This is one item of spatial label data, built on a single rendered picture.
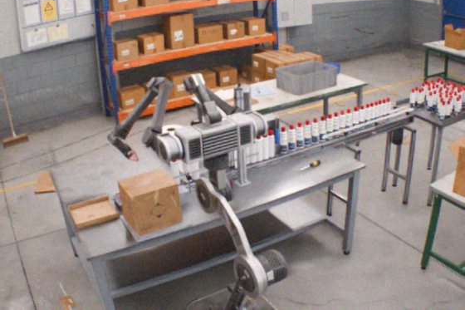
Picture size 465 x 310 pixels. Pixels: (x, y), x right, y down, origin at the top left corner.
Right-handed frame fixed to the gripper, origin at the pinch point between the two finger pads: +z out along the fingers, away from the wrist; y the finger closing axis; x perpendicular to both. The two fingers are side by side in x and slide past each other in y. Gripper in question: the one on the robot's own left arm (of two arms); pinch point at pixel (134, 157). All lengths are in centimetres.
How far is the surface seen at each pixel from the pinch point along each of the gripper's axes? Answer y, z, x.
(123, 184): -20.2, -5.9, 16.3
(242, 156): -14, 55, -45
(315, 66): 151, 191, -202
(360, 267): -62, 185, -39
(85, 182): 54, 10, 41
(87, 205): 19, 4, 48
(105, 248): -35, 2, 52
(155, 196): -36.7, 6.0, 8.7
